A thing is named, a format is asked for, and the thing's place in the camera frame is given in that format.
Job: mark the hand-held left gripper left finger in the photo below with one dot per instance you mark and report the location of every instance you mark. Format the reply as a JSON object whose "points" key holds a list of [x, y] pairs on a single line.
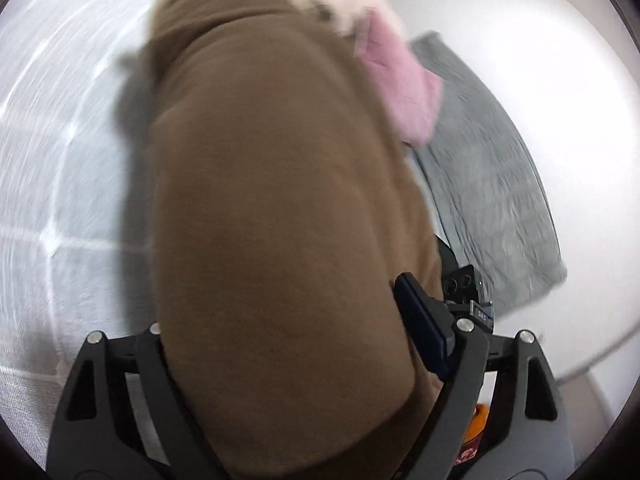
{"points": [[107, 385]]}

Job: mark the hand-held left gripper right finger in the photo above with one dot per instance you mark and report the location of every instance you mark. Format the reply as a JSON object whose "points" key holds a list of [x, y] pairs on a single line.
{"points": [[425, 320]]}

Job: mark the brown coat with fur collar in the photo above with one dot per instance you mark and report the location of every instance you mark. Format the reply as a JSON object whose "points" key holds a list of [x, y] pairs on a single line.
{"points": [[280, 210]]}

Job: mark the person's right forearm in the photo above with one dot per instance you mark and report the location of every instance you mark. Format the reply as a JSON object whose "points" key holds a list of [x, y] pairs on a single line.
{"points": [[479, 417]]}

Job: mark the black garment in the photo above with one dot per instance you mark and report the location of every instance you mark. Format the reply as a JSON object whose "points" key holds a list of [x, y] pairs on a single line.
{"points": [[445, 257]]}

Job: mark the grey quilted cover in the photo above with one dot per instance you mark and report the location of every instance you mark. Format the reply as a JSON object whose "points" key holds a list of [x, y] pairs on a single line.
{"points": [[490, 180]]}

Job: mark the person's dark floral clothing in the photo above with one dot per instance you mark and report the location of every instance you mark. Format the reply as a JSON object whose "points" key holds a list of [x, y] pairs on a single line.
{"points": [[467, 455]]}

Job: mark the pink folded blanket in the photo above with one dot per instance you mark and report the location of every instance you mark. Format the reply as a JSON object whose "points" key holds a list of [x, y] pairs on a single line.
{"points": [[405, 90]]}

